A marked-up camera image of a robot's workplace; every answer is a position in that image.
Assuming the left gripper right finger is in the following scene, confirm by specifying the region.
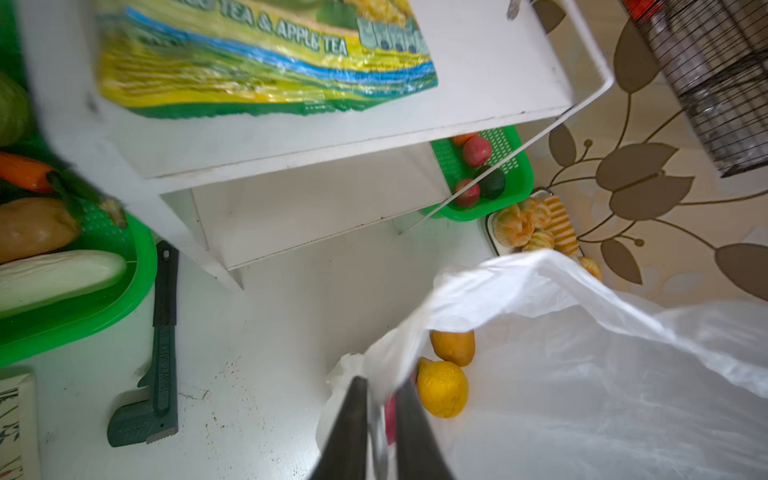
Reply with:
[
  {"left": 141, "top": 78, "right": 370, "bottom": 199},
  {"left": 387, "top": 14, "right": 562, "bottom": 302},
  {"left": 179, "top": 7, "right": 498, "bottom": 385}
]
[{"left": 395, "top": 380, "right": 454, "bottom": 480}]

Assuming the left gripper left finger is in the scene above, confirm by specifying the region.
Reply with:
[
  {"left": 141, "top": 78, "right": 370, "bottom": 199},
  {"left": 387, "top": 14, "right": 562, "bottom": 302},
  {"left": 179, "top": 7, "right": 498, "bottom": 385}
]
[{"left": 310, "top": 376, "right": 368, "bottom": 480}]

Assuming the pink dragon fruit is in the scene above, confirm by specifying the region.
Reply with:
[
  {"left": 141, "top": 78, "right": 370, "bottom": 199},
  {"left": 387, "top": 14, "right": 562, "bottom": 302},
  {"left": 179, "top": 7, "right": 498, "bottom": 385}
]
[{"left": 384, "top": 396, "right": 397, "bottom": 445}]

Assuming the yellow lemon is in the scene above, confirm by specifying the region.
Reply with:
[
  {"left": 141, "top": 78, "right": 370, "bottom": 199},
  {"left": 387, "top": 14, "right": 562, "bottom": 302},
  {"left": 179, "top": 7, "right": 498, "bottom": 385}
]
[{"left": 416, "top": 358, "right": 469, "bottom": 419}]

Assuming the white plastic grocery bag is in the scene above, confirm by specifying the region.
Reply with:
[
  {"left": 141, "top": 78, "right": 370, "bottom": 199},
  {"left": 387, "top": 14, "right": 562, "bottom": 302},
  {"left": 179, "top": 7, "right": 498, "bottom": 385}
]
[{"left": 316, "top": 251, "right": 767, "bottom": 479}]

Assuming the cream floral tote bag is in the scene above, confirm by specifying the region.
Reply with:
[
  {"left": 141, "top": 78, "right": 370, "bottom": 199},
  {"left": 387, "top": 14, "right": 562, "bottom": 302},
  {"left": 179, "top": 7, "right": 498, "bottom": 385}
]
[{"left": 1, "top": 372, "right": 42, "bottom": 480}]

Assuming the dark green toy wrench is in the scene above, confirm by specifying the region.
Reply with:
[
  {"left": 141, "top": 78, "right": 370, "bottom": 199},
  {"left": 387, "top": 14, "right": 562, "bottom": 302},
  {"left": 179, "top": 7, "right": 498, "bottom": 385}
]
[{"left": 107, "top": 241, "right": 179, "bottom": 447}]

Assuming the croissant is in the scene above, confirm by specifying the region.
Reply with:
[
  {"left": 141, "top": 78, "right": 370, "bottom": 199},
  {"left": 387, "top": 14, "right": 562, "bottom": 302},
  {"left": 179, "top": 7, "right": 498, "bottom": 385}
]
[{"left": 492, "top": 205, "right": 535, "bottom": 248}]

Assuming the sliced bread loaf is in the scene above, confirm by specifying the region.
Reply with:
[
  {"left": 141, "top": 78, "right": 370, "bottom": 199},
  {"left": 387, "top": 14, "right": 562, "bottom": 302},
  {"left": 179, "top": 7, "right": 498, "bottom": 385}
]
[{"left": 544, "top": 195, "right": 581, "bottom": 257}]

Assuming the red apple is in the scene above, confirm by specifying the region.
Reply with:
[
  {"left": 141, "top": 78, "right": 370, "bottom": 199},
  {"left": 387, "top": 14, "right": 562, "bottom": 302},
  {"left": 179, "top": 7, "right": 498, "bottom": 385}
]
[{"left": 453, "top": 179, "right": 482, "bottom": 209}]

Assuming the dark green avocado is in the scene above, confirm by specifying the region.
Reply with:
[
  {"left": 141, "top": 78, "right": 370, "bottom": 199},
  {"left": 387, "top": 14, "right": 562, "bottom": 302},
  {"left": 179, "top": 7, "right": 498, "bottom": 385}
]
[{"left": 478, "top": 169, "right": 506, "bottom": 200}]

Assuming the white two-tier shelf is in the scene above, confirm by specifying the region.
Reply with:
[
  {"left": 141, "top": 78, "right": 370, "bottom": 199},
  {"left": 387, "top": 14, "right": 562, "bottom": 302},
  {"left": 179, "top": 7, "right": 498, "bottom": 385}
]
[{"left": 14, "top": 1, "right": 615, "bottom": 287}]

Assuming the black bread tray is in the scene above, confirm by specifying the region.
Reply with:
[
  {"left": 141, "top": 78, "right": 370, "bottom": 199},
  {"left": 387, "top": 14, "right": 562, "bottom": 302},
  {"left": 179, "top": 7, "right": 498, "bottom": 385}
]
[{"left": 485, "top": 188, "right": 603, "bottom": 281}]

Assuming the right green plastic basket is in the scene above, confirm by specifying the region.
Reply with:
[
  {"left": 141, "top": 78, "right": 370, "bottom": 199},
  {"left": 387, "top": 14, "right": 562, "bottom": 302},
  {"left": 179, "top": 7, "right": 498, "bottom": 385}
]
[{"left": 421, "top": 126, "right": 534, "bottom": 222}]

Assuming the green plastic basket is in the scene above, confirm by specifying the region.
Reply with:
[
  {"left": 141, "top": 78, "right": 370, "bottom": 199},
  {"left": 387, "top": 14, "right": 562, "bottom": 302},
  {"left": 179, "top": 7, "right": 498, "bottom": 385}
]
[
  {"left": 421, "top": 126, "right": 534, "bottom": 222},
  {"left": 1, "top": 1, "right": 158, "bottom": 366}
]

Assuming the pink red peach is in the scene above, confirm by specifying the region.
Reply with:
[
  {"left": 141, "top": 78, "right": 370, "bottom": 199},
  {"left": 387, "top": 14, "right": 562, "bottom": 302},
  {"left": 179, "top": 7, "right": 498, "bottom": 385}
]
[{"left": 462, "top": 135, "right": 493, "bottom": 168}]

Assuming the orange fruit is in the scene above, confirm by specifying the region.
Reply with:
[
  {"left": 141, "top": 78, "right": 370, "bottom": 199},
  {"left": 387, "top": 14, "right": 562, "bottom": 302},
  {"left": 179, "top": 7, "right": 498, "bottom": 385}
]
[{"left": 451, "top": 132, "right": 478, "bottom": 148}]

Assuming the left green plastic basket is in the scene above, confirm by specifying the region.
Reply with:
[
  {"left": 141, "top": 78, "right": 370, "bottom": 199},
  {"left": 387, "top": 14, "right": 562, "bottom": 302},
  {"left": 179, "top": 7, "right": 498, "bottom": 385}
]
[{"left": 1, "top": 1, "right": 158, "bottom": 366}]

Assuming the white radish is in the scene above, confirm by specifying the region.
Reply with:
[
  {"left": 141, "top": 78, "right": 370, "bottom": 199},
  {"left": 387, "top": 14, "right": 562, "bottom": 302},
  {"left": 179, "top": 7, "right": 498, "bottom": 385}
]
[{"left": 1, "top": 250, "right": 127, "bottom": 318}]

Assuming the brown potato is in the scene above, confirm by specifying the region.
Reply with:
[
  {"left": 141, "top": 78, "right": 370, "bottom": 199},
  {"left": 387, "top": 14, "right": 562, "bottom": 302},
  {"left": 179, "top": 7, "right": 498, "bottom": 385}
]
[{"left": 1, "top": 197, "right": 81, "bottom": 264}]

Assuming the orange carrot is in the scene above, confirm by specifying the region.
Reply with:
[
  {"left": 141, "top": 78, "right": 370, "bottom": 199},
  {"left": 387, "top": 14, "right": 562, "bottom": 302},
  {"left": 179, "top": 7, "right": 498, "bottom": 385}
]
[{"left": 0, "top": 152, "right": 55, "bottom": 194}]

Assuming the yellow green snack bag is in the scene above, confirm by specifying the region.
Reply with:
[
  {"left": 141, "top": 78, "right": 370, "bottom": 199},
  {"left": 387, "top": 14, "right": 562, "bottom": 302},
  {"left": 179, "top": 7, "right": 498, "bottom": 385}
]
[{"left": 94, "top": 0, "right": 438, "bottom": 119}]

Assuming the green cabbage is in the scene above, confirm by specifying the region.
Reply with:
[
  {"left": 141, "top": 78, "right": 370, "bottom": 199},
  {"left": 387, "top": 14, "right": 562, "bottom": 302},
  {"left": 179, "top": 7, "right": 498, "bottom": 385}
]
[{"left": 0, "top": 73, "right": 34, "bottom": 147}]

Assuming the plastic bottle red cap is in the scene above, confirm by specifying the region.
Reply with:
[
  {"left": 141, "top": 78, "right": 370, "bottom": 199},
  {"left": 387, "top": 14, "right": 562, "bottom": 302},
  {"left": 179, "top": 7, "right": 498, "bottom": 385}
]
[{"left": 622, "top": 0, "right": 673, "bottom": 36}]

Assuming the right black wire basket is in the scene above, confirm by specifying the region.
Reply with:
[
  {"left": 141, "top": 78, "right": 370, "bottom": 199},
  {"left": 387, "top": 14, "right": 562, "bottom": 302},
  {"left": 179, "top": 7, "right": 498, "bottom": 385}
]
[{"left": 639, "top": 0, "right": 767, "bottom": 177}]

